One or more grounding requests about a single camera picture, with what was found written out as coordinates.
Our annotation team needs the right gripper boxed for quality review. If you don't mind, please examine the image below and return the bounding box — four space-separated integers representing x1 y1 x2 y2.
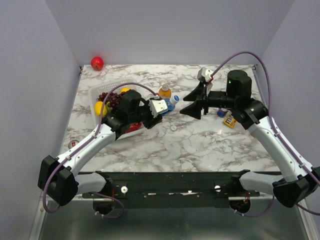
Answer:
179 80 237 120

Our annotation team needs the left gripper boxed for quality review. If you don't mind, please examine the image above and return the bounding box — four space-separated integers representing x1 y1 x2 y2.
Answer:
129 98 163 130

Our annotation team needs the blue water bottle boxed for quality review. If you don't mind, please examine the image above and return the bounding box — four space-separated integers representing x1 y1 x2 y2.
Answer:
162 95 180 116

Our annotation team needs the tall orange juice bottle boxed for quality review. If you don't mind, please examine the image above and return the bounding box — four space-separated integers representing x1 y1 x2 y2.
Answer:
158 83 172 99

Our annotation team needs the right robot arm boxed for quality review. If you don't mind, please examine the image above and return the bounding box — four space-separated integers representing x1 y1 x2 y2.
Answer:
180 67 320 208

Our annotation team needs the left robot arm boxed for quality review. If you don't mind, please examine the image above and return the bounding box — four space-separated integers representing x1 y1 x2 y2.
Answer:
37 90 168 206

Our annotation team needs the Red Bull can right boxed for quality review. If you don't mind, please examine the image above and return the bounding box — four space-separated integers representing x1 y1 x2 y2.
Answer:
217 109 228 118

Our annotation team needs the red bull can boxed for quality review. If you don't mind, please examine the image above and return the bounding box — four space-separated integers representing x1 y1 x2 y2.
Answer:
217 109 228 118
68 140 79 149

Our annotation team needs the red dragon fruit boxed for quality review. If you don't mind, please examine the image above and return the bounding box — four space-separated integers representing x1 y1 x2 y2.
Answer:
126 122 143 134

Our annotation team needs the yellow orange fruit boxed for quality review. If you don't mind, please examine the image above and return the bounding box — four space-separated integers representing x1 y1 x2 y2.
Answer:
120 87 130 95

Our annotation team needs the yellow M&M's candy pack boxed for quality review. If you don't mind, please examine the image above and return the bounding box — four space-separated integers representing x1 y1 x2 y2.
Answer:
223 114 237 129

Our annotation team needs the dark red grape bunch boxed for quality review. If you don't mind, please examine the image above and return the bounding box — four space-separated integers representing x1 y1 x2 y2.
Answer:
105 92 125 112

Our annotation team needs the yellow lemon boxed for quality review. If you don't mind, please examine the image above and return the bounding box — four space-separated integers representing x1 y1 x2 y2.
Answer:
94 101 108 117

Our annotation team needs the white plastic basket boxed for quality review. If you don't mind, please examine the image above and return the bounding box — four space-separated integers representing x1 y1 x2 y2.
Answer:
88 77 147 140

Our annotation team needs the red apple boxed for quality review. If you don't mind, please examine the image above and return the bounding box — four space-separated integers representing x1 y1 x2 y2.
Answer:
90 56 104 71

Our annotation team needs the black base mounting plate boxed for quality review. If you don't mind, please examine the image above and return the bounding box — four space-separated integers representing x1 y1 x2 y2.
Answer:
82 171 261 210

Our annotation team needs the Red Bull can left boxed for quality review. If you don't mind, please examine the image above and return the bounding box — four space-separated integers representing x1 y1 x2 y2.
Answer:
68 140 79 149

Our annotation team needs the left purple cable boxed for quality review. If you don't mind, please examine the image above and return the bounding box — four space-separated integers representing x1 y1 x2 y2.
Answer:
42 82 161 219

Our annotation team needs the purple cable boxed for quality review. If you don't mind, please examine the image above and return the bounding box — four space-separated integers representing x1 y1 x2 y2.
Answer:
42 82 161 219
211 51 320 217

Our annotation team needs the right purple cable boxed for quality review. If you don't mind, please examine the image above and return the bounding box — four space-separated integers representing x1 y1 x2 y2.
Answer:
211 51 320 217

